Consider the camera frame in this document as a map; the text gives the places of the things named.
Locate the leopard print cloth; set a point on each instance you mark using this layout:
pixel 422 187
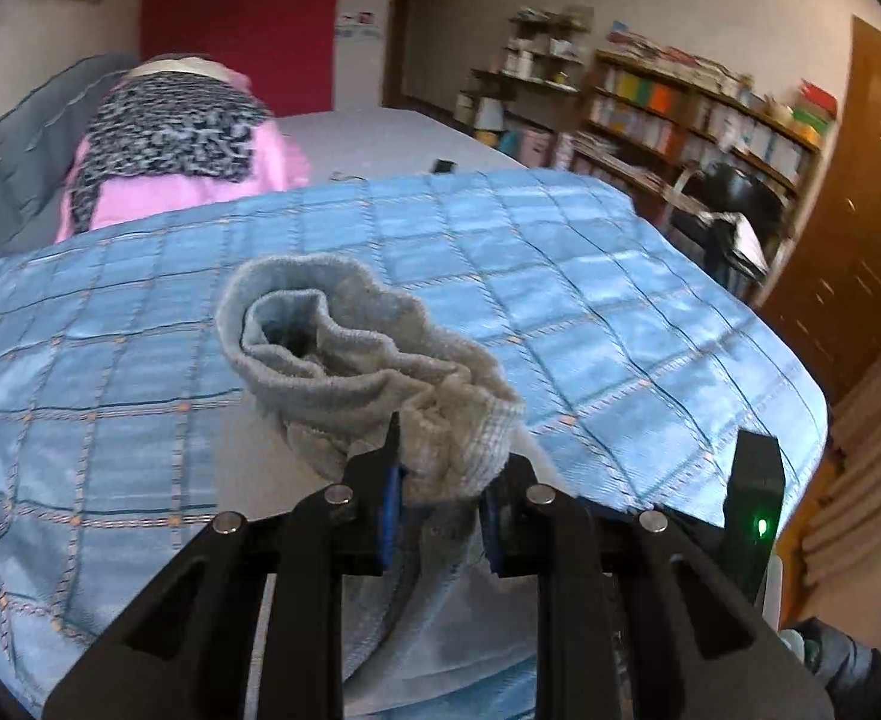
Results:
pixel 163 127

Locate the pink box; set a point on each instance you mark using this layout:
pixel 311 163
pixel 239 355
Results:
pixel 523 146

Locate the red wardrobe panel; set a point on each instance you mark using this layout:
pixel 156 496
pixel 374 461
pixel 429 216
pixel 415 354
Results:
pixel 238 30

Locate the small black object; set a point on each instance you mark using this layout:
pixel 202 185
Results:
pixel 442 164

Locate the grey mattress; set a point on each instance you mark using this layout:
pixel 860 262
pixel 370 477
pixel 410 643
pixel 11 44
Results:
pixel 395 142

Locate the blue checked blanket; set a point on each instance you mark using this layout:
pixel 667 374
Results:
pixel 560 300

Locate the grey sweat pants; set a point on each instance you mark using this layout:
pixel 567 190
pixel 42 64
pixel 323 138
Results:
pixel 350 382

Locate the small wooden shelf with bottles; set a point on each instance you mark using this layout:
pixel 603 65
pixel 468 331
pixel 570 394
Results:
pixel 530 67

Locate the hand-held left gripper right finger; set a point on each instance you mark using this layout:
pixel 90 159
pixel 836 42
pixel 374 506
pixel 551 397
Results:
pixel 491 525

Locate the wooden bookshelf with books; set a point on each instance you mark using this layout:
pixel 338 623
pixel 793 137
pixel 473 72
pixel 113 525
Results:
pixel 695 120

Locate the grey padded headboard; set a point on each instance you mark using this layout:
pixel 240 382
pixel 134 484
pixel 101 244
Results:
pixel 28 135

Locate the brown wooden door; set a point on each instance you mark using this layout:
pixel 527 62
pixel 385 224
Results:
pixel 853 202

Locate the black chair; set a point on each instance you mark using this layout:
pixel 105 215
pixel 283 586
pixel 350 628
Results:
pixel 725 202

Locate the pink blanket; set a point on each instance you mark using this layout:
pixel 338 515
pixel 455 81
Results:
pixel 185 191

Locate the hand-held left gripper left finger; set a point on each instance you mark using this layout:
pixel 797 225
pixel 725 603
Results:
pixel 389 510

